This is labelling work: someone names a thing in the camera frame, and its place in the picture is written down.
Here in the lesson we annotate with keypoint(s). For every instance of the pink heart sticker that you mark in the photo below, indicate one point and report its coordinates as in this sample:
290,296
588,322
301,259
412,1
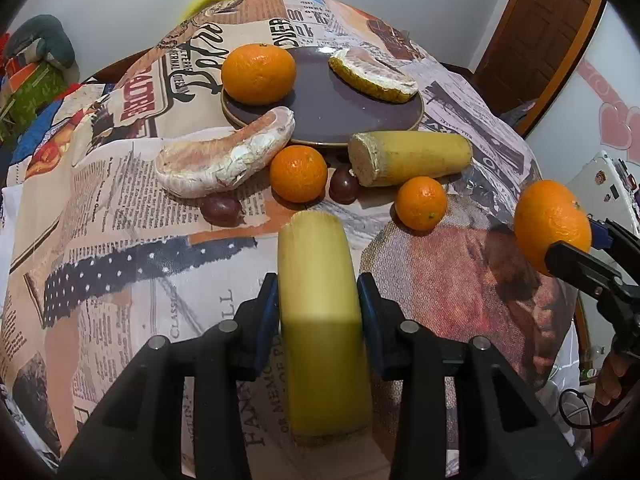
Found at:
615,120

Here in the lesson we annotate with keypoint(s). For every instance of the person's right hand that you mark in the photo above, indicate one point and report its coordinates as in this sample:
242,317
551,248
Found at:
611,380

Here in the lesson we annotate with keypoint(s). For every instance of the peeled pink pomelo segment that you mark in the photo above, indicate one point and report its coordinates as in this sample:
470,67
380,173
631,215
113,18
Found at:
220,160

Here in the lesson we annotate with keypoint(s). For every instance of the dark brown plate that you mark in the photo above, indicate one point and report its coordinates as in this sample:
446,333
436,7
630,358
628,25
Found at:
340,110

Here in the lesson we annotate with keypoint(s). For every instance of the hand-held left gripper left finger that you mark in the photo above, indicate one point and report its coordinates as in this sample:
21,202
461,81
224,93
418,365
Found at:
267,320

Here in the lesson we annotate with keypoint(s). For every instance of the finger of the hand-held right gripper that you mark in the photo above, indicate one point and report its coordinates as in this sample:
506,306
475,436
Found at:
599,234
570,260

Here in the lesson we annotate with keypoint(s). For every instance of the blue printed cloth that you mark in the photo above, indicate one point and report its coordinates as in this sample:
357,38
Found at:
45,130

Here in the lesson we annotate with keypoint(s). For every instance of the yellow foam tube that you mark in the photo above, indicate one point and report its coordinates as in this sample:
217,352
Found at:
205,2

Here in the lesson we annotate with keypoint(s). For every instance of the large orange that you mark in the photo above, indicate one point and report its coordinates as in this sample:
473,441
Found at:
547,220
257,74

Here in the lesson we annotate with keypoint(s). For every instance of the newspaper print tablecloth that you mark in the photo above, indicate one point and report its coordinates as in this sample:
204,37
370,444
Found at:
125,210

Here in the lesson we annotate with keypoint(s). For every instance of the grey plush cushion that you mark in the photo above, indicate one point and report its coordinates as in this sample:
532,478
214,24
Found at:
45,35

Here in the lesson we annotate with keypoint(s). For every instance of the white flat device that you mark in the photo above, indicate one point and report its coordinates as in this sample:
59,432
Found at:
600,180

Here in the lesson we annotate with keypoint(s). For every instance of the small orange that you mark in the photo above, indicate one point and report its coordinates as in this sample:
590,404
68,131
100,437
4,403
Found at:
299,174
421,203

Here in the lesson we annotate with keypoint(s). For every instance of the pomelo wedge with yellow rind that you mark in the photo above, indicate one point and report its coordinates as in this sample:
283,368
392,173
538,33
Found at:
372,77

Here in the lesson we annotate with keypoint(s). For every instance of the brown wooden door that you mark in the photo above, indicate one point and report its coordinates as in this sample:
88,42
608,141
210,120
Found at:
540,35

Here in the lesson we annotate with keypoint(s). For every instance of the dark red grape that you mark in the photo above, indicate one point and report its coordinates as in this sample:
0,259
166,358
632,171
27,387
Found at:
220,208
342,187

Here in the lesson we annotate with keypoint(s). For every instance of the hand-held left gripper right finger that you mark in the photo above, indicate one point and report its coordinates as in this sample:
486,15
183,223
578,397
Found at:
367,320

